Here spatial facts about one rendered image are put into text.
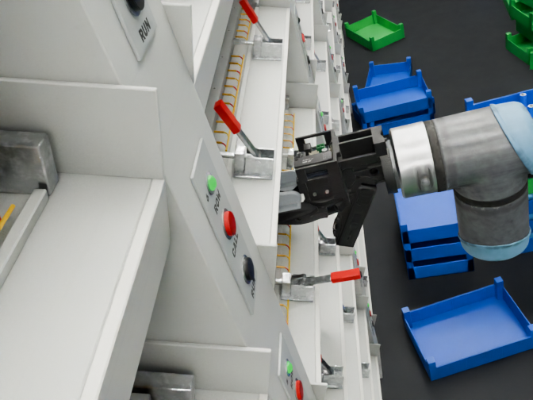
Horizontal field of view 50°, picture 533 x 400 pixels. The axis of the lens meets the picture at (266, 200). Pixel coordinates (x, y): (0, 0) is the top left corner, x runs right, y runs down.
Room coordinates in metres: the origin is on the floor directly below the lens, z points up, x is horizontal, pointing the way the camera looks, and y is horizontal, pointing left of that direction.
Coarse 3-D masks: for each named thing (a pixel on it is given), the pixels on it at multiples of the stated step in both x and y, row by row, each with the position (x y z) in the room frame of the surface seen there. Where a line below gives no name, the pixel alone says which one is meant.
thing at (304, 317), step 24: (288, 96) 0.92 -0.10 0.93; (312, 96) 0.92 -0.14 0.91; (312, 120) 0.88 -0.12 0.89; (288, 144) 0.81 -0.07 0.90; (312, 144) 0.80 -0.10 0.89; (288, 240) 0.59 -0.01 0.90; (312, 240) 0.58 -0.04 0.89; (288, 264) 0.54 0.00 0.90; (312, 264) 0.54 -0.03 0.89; (312, 312) 0.46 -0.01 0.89; (312, 336) 0.43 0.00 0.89; (312, 360) 0.40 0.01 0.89; (312, 384) 0.33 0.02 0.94
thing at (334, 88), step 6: (330, 84) 1.60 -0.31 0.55; (336, 84) 1.59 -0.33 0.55; (330, 90) 1.60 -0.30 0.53; (336, 90) 1.59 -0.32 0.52; (330, 96) 1.60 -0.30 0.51; (336, 96) 1.59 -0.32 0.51; (330, 102) 1.57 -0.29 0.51; (336, 102) 1.56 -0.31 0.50; (336, 108) 1.53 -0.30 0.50; (336, 114) 1.50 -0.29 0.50; (336, 120) 1.43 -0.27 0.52; (336, 126) 1.41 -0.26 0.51; (336, 132) 1.40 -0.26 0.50
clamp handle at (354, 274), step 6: (348, 270) 0.48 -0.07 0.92; (354, 270) 0.48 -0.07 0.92; (318, 276) 0.49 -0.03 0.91; (324, 276) 0.49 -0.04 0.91; (330, 276) 0.48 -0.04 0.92; (336, 276) 0.48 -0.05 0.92; (342, 276) 0.47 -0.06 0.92; (348, 276) 0.47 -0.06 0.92; (354, 276) 0.47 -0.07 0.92; (360, 276) 0.47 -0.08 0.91; (306, 282) 0.49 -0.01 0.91; (312, 282) 0.49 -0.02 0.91; (318, 282) 0.48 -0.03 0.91; (324, 282) 0.48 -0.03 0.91; (336, 282) 0.48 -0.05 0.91
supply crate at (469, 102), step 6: (528, 90) 1.35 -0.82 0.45; (504, 96) 1.36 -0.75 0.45; (510, 96) 1.35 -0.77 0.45; (516, 96) 1.35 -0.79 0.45; (528, 96) 1.35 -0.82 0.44; (468, 102) 1.36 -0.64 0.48; (480, 102) 1.37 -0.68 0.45; (486, 102) 1.36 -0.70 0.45; (492, 102) 1.36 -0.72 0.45; (498, 102) 1.36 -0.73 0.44; (504, 102) 1.36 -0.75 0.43; (528, 102) 1.35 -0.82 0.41; (468, 108) 1.36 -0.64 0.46; (474, 108) 1.37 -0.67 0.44
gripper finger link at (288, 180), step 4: (284, 172) 0.62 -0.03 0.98; (288, 172) 0.62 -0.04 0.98; (292, 172) 0.62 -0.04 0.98; (284, 176) 0.62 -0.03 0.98; (288, 176) 0.62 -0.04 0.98; (292, 176) 0.62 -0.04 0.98; (296, 176) 0.62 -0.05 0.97; (280, 180) 0.63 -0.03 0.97; (284, 180) 0.62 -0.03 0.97; (288, 180) 0.62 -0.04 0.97; (292, 180) 0.62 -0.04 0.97; (296, 180) 0.62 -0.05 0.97; (280, 184) 0.63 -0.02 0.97; (284, 184) 0.63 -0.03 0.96; (288, 184) 0.62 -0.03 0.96; (292, 184) 0.62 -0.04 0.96; (296, 184) 0.62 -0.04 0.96; (280, 188) 0.62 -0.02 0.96; (284, 188) 0.62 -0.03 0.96; (288, 188) 0.62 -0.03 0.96; (292, 188) 0.61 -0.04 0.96; (296, 188) 0.61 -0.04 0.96
